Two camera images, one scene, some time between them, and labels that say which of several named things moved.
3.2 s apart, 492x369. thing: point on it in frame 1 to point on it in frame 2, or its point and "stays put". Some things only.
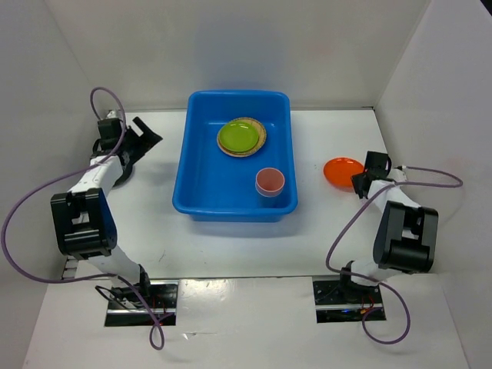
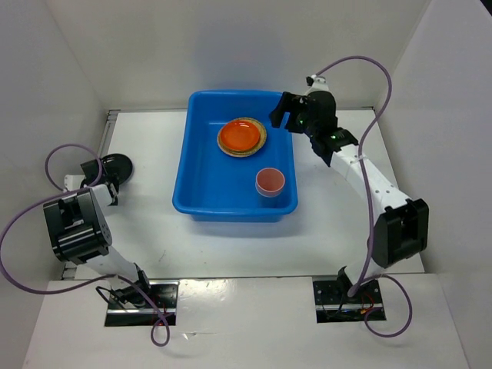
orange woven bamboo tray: [254, 151] stays put
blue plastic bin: [213, 186] stays put
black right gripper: [356, 179] to [288, 102]
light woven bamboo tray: [261, 132] stays put
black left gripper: [145, 141] to [115, 201]
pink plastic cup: [269, 182] stays put
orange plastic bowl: [339, 171] to [240, 136]
